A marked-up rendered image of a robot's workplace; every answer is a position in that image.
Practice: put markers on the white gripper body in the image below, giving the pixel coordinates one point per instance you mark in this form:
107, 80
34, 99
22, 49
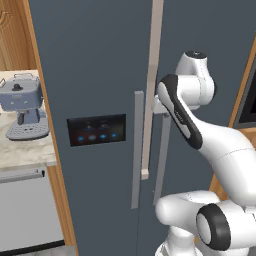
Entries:
159, 106

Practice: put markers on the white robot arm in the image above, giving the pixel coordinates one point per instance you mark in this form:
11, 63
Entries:
230, 156

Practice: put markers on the beige fridge door edge strip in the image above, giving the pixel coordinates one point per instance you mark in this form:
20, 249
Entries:
150, 100

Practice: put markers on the dark grey freezer door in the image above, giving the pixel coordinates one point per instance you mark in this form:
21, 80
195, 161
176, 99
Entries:
96, 66

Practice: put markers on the dark grey fridge door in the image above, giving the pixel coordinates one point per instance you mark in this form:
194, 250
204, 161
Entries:
230, 40

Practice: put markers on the wooden oven cabinet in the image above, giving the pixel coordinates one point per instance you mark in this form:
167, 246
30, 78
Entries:
240, 86

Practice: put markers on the black built-in oven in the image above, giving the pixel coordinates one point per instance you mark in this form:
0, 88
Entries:
249, 103

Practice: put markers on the wooden fridge side panel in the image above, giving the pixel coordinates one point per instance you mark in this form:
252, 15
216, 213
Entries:
53, 140

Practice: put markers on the blue-grey coffee machine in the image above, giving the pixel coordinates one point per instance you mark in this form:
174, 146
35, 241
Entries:
24, 106

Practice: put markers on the grey dishwasher front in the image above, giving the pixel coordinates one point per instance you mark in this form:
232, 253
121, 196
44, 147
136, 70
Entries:
26, 213

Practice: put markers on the wooden wall cupboard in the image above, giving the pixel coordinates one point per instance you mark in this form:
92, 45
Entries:
15, 33

